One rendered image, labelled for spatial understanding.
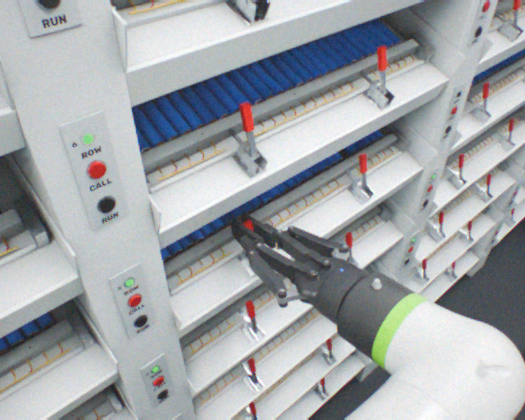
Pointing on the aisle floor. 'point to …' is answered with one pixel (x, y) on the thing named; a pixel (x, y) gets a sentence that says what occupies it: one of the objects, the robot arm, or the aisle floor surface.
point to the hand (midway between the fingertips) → (252, 233)
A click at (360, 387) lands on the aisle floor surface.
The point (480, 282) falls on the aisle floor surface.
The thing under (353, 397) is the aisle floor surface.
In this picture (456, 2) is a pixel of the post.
